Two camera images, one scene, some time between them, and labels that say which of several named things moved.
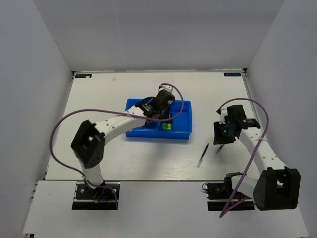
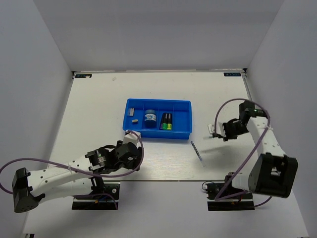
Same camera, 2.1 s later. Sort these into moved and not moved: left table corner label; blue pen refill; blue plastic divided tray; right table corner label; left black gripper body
Moved: blue pen refill; left black gripper body
Not moved: left table corner label; right table corner label; blue plastic divided tray
